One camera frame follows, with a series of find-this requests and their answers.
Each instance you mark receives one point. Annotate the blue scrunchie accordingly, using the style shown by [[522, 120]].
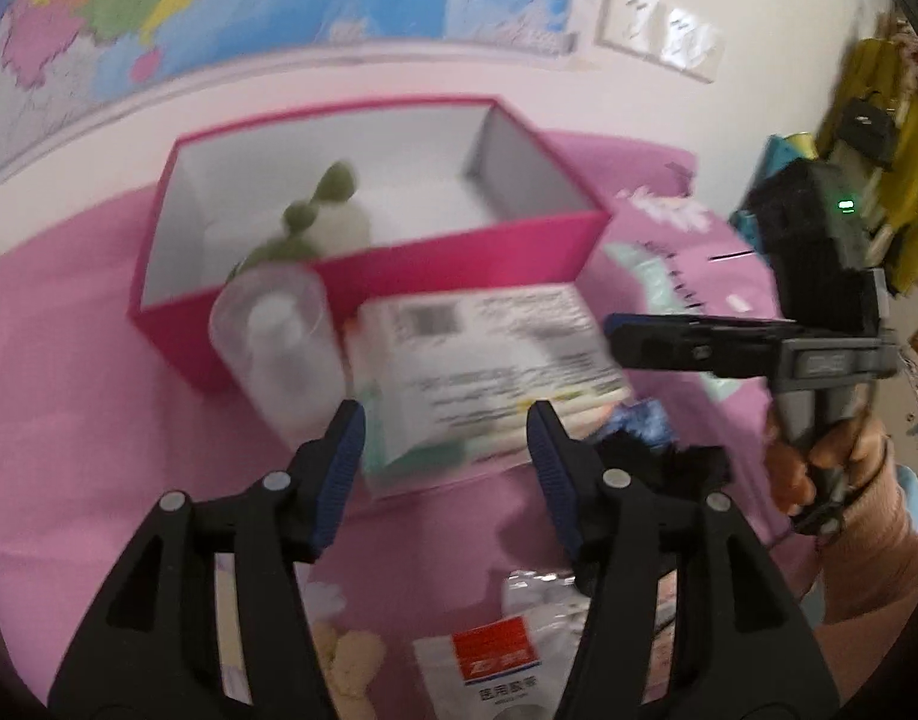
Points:
[[643, 420]]

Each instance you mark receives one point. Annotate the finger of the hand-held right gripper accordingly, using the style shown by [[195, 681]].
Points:
[[699, 323], [676, 352]]

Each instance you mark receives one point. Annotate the person's right forearm pink sleeve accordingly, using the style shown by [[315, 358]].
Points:
[[886, 555]]

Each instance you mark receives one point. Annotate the white packet with red label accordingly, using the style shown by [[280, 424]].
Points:
[[496, 660]]

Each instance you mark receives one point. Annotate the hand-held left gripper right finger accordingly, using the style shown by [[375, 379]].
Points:
[[547, 465]]

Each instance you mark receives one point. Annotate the yellow-green cup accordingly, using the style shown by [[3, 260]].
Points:
[[802, 141]]

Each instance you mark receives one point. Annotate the wall power outlet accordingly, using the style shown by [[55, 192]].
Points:
[[658, 26]]

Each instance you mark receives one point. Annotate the clear bag of cotton swabs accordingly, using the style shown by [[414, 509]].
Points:
[[541, 600]]

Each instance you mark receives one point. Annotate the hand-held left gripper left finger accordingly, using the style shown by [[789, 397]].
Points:
[[340, 465]]

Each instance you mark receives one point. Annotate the white pump bottle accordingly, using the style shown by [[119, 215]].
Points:
[[279, 345]]

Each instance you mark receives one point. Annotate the cream plush toy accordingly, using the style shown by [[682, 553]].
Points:
[[350, 664]]

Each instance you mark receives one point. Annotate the pink cardboard box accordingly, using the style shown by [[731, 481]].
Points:
[[466, 262]]

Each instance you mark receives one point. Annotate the person's right hand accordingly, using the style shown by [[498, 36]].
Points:
[[825, 451]]

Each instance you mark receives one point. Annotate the green and white plush toy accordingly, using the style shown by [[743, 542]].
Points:
[[339, 184]]

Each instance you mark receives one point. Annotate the soft tissue pack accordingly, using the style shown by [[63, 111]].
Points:
[[466, 360]]

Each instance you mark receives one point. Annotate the black handbag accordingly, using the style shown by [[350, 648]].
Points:
[[868, 127]]

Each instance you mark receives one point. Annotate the blue plastic stool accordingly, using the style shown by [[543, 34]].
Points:
[[774, 154]]

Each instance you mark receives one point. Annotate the colourful wall map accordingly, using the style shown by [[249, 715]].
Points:
[[129, 0]]

